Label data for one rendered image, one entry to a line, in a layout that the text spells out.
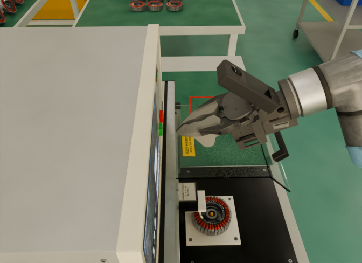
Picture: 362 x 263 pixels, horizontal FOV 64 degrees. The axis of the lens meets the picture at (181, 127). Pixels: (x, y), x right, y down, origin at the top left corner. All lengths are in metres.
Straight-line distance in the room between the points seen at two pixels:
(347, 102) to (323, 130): 1.96
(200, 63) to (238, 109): 1.08
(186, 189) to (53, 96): 0.45
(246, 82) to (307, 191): 1.62
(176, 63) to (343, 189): 1.32
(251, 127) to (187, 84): 0.90
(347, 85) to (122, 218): 0.38
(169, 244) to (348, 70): 0.38
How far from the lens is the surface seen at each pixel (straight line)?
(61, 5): 4.15
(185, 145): 0.67
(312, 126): 2.48
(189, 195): 0.76
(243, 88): 0.47
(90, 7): 2.32
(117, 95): 0.41
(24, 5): 2.53
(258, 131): 0.52
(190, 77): 1.45
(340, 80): 0.51
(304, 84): 0.50
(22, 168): 0.35
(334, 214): 2.01
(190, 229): 0.87
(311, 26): 3.59
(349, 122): 0.54
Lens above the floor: 1.56
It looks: 44 degrees down
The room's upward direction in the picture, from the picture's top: straight up
